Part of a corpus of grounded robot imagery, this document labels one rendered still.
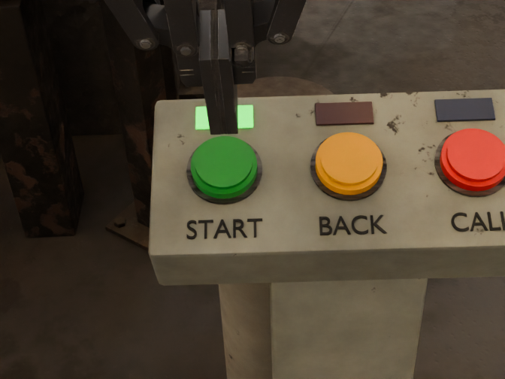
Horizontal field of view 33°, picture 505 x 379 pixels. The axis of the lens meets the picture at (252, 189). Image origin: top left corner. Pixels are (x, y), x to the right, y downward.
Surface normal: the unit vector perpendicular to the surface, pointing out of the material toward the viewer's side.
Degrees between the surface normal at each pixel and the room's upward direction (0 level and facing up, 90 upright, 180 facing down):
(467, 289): 0
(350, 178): 20
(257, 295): 90
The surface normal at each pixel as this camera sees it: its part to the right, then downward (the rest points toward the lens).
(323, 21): -0.04, -0.74
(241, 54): -0.04, -0.46
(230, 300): -0.76, 0.46
